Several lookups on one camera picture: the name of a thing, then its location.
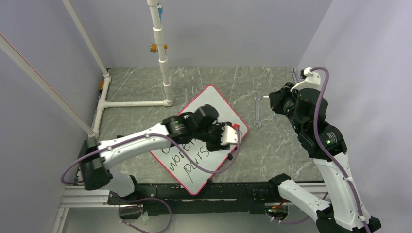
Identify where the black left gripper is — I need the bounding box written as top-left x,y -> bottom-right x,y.
195,122 -> 232,152

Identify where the white vertical pvc pipe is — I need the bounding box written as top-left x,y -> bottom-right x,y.
147,0 -> 173,106

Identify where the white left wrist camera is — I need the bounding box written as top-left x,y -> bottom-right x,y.
221,124 -> 241,145

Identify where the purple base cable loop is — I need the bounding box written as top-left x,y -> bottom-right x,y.
118,197 -> 173,233

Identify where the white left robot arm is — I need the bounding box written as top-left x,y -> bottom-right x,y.
79,104 -> 241,204

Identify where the silver combination wrench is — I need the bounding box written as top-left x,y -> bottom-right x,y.
253,93 -> 262,128

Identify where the red framed whiteboard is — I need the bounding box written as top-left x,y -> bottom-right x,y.
150,85 -> 249,195

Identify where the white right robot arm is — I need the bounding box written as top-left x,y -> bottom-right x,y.
268,83 -> 381,233

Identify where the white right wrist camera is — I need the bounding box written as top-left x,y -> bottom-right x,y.
290,67 -> 321,93

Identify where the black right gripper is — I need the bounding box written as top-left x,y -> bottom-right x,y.
270,82 -> 306,134

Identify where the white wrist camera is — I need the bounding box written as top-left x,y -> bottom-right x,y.
221,124 -> 241,145
290,67 -> 321,93

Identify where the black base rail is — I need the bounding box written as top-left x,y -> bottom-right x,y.
107,182 -> 282,216

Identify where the orange pipe clamp knob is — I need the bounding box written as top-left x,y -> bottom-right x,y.
148,43 -> 168,53

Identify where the white red wall trim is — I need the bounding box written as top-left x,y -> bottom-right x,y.
0,34 -> 97,137

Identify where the white slanted corner pipe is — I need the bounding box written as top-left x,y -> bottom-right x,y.
62,0 -> 174,138

